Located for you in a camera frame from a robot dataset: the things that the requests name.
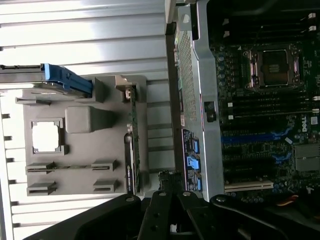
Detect open black PC case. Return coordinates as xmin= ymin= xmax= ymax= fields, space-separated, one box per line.
xmin=163 ymin=0 xmax=320 ymax=221

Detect white expansion slot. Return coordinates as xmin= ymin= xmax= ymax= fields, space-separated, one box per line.
xmin=224 ymin=181 xmax=274 ymax=194

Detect chipset heat sink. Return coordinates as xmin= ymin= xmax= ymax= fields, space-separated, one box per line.
xmin=294 ymin=144 xmax=320 ymax=173

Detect grey parts rack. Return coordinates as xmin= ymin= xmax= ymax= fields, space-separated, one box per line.
xmin=15 ymin=74 xmax=151 ymax=198

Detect orange yellow power wires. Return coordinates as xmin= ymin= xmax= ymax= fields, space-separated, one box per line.
xmin=276 ymin=194 xmax=300 ymax=208

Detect silver hard disk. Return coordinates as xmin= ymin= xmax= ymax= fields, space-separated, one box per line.
xmin=0 ymin=64 xmax=86 ymax=99

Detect CPU socket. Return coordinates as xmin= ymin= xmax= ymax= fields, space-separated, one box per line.
xmin=243 ymin=44 xmax=301 ymax=91

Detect blue expansion slot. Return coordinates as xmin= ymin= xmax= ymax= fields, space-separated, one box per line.
xmin=221 ymin=124 xmax=293 ymax=145

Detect green motherboard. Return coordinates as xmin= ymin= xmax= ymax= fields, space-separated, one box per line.
xmin=209 ymin=14 xmax=320 ymax=201

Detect silver CPU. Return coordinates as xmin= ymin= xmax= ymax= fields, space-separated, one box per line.
xmin=31 ymin=122 xmax=61 ymax=153

